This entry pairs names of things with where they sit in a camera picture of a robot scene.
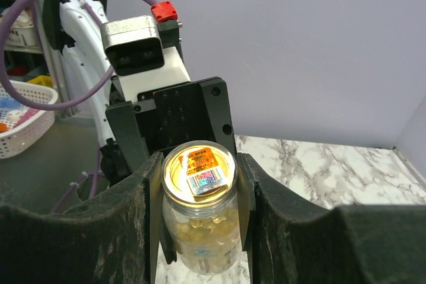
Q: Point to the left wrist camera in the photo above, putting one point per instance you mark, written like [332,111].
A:
[146,55]

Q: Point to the clear pill bottle gold lid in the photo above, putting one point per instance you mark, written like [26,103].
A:
[200,206]

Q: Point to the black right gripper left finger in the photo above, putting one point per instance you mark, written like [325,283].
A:
[110,238]

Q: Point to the white plastic basket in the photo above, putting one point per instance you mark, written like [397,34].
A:
[22,126]

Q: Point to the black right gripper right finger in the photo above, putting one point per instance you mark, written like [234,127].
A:
[289,239]

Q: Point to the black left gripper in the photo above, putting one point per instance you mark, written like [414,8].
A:
[163,119]

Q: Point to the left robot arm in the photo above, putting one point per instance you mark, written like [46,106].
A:
[73,27]

